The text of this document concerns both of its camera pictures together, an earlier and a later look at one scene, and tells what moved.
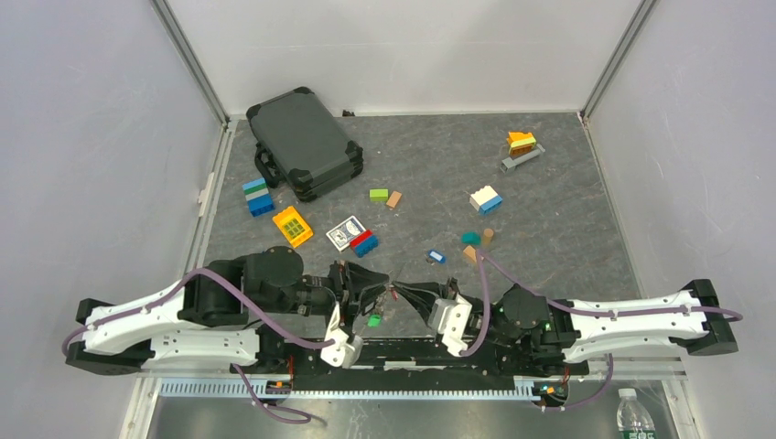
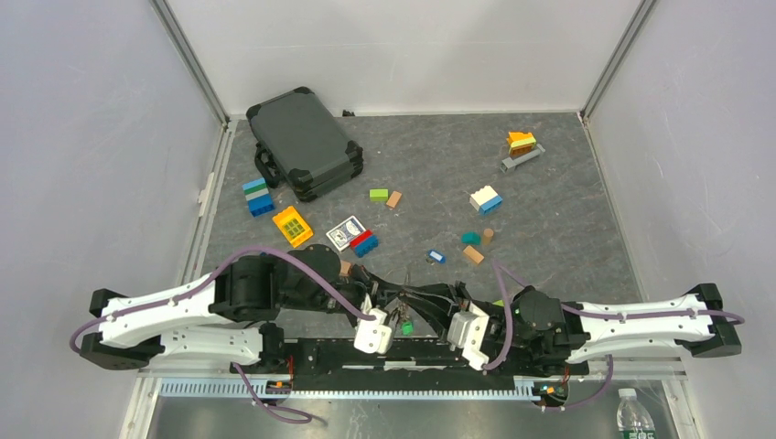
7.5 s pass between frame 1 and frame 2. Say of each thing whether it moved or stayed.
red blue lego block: stayed
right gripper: stayed
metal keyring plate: moved
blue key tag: stayed
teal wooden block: stayed
